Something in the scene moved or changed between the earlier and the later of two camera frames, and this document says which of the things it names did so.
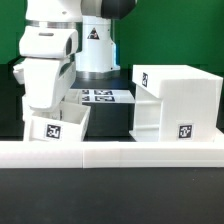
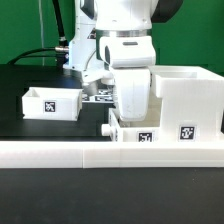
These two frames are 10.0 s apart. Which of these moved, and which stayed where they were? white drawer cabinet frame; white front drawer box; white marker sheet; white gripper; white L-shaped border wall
Moved: white front drawer box; white gripper
Stayed: white L-shaped border wall; white drawer cabinet frame; white marker sheet
